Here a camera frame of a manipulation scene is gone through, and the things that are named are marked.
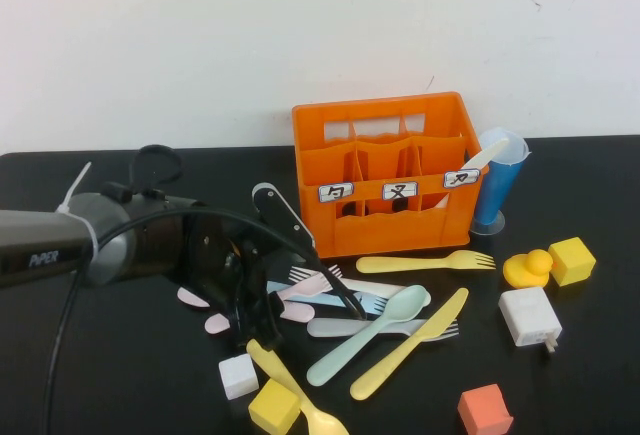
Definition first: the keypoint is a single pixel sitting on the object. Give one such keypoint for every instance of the green plastic spoon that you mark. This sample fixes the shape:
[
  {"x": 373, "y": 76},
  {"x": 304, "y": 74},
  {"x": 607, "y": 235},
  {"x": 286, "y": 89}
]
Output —
[{"x": 410, "y": 302}]

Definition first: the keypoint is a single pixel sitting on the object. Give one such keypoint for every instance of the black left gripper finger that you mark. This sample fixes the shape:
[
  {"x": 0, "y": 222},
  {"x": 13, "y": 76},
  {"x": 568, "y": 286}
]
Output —
[
  {"x": 257, "y": 327},
  {"x": 355, "y": 305}
]

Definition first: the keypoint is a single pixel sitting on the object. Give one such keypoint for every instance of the cream plastic fork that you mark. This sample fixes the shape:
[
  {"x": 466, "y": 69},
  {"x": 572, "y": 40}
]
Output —
[{"x": 375, "y": 287}]

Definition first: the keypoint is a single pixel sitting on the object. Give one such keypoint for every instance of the white plastic knife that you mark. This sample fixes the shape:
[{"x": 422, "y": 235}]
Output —
[{"x": 482, "y": 157}]

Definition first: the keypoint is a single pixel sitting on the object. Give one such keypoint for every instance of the white power adapter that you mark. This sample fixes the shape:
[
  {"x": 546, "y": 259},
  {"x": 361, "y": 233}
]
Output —
[{"x": 527, "y": 315}]

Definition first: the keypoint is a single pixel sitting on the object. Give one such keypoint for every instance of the yellow rubber duck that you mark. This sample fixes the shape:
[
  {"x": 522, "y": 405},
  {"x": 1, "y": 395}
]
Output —
[{"x": 525, "y": 270}]

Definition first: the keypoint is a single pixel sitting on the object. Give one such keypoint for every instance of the yellow plastic spoon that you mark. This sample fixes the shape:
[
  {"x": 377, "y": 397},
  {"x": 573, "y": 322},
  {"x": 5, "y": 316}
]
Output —
[{"x": 272, "y": 362}]

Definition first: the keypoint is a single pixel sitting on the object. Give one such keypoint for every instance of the yellow plastic knife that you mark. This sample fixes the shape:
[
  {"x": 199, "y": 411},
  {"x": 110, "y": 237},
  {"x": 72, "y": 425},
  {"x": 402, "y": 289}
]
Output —
[{"x": 400, "y": 355}]

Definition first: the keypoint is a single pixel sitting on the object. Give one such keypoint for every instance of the yellow plastic fork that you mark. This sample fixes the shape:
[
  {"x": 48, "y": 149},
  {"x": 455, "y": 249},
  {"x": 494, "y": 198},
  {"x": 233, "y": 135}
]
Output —
[{"x": 400, "y": 264}]

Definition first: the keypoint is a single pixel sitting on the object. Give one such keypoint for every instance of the grey plastic fork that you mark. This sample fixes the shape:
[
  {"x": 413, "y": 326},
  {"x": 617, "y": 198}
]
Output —
[{"x": 330, "y": 327}]

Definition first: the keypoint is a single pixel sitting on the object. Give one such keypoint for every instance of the pink plastic fork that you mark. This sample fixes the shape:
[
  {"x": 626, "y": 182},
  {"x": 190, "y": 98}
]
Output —
[{"x": 305, "y": 289}]

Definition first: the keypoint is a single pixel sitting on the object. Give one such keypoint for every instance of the blue plastic fork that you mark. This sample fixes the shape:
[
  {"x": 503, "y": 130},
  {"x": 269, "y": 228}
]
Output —
[{"x": 320, "y": 300}]

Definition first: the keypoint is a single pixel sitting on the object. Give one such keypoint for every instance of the yellow foam cube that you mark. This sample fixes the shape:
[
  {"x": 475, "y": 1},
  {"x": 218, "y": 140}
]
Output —
[
  {"x": 272, "y": 407},
  {"x": 572, "y": 260}
]

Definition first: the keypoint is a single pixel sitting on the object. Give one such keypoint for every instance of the orange foam cube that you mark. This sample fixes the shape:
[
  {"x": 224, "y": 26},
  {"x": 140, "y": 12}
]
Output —
[{"x": 482, "y": 407}]

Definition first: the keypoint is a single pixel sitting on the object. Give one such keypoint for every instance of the white foam cube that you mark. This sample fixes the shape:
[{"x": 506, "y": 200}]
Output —
[{"x": 237, "y": 375}]

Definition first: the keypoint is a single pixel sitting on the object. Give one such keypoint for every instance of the white zip tie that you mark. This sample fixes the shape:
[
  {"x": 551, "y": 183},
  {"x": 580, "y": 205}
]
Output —
[{"x": 74, "y": 189}]

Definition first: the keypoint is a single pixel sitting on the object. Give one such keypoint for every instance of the blue cone cup clear base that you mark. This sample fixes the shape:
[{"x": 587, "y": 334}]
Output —
[{"x": 492, "y": 195}]

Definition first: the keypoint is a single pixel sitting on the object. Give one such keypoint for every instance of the orange plastic cutlery crate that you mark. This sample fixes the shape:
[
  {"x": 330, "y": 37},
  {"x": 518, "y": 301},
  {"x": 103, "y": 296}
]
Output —
[{"x": 390, "y": 235}]

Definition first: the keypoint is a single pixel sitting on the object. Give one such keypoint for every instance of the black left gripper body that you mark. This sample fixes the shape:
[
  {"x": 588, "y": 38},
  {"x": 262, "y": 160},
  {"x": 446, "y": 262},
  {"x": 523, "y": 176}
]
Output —
[{"x": 215, "y": 255}]

